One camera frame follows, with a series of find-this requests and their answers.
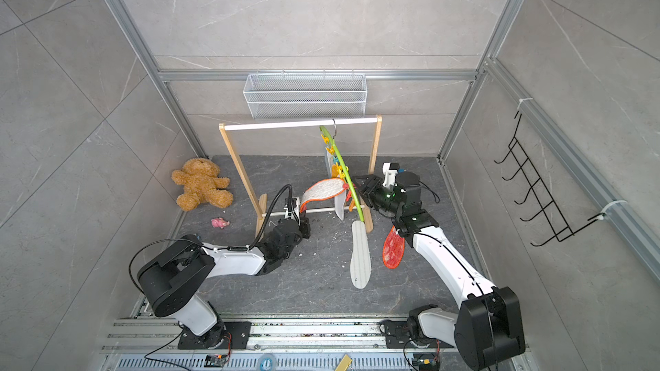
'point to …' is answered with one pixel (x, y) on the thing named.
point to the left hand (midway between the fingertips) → (309, 209)
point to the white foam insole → (339, 202)
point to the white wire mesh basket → (306, 95)
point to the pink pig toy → (219, 222)
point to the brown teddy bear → (201, 185)
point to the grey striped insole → (361, 258)
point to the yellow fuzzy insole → (334, 171)
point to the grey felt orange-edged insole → (322, 189)
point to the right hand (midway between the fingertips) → (355, 182)
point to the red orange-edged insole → (394, 249)
